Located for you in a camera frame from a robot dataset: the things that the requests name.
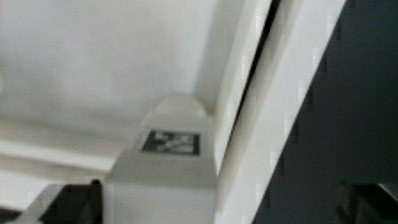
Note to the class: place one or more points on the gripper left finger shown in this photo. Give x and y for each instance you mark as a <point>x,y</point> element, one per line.
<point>67,204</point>

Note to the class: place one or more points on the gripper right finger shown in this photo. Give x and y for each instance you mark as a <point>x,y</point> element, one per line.
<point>366,203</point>

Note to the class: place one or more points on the white table leg with tag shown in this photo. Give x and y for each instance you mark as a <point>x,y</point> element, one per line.
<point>160,184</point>

